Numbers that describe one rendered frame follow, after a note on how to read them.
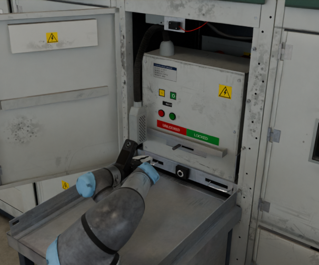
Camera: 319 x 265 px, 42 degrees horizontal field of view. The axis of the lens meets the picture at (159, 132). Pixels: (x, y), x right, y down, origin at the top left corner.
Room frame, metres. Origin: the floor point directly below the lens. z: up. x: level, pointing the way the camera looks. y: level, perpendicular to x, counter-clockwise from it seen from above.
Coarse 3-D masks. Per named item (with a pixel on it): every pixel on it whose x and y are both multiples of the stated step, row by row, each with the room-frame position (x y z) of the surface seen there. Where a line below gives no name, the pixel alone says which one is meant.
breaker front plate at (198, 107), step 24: (144, 72) 1.77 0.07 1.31; (192, 72) 1.62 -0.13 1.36; (216, 72) 1.55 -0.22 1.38; (144, 96) 1.77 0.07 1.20; (168, 96) 1.69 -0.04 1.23; (192, 96) 1.62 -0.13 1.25; (216, 96) 1.55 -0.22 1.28; (240, 96) 1.49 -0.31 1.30; (168, 120) 1.69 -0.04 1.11; (192, 120) 1.61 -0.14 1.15; (216, 120) 1.54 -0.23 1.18; (144, 144) 1.77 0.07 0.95; (168, 144) 1.68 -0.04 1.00; (216, 168) 1.53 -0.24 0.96
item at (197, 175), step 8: (152, 152) 1.74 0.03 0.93; (160, 160) 1.70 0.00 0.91; (168, 160) 1.67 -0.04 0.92; (168, 168) 1.67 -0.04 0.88; (192, 168) 1.59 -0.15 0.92; (192, 176) 1.59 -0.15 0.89; (200, 176) 1.57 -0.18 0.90; (208, 176) 1.54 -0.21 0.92; (216, 176) 1.53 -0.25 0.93; (216, 184) 1.52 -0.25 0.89; (224, 184) 1.49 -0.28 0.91; (232, 192) 1.47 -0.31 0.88
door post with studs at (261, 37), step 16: (272, 0) 1.39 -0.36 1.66; (272, 16) 1.39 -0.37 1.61; (256, 32) 1.42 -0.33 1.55; (256, 48) 1.42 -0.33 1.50; (256, 64) 1.41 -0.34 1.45; (256, 80) 1.41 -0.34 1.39; (256, 96) 1.40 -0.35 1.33; (256, 112) 1.40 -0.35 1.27; (256, 128) 1.39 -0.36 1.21; (256, 144) 1.39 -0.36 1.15; (240, 160) 1.43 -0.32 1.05; (240, 176) 1.43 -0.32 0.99; (240, 192) 1.42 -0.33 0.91; (240, 224) 1.41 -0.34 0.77; (240, 240) 1.40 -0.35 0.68; (240, 256) 1.40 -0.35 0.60
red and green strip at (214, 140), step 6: (162, 126) 1.71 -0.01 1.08; (168, 126) 1.68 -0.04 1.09; (174, 126) 1.67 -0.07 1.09; (180, 132) 1.65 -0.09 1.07; (186, 132) 1.63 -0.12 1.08; (192, 132) 1.61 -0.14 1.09; (198, 132) 1.59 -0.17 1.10; (198, 138) 1.59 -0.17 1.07; (204, 138) 1.57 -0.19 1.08; (210, 138) 1.56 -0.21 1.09; (216, 138) 1.54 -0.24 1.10; (216, 144) 1.54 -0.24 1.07
